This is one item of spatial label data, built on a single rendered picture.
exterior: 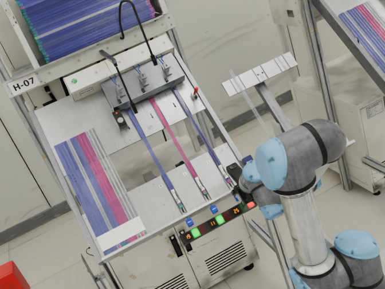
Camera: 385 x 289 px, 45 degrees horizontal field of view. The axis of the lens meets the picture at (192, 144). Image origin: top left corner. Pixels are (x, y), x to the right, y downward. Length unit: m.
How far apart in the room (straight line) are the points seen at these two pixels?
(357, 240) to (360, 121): 1.21
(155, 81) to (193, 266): 0.95
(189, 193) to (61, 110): 0.66
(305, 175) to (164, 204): 0.84
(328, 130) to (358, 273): 0.46
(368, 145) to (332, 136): 1.49
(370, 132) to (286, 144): 1.53
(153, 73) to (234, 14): 1.95
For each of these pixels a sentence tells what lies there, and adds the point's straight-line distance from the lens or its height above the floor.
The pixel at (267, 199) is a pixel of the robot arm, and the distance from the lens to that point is 1.49.
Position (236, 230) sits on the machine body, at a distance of 2.37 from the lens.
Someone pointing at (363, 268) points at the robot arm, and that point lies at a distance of 1.42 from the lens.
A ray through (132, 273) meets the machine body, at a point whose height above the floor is 0.37.
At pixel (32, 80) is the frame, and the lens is 2.04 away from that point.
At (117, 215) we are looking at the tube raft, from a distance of 1.85.
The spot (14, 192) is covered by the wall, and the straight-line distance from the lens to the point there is 3.80.
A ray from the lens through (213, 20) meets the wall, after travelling 3.80.
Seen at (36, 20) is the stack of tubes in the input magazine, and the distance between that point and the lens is 1.98.
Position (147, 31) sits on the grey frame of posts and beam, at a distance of 2.09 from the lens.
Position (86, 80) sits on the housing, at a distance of 2.01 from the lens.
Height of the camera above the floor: 1.72
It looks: 25 degrees down
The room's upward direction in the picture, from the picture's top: 21 degrees counter-clockwise
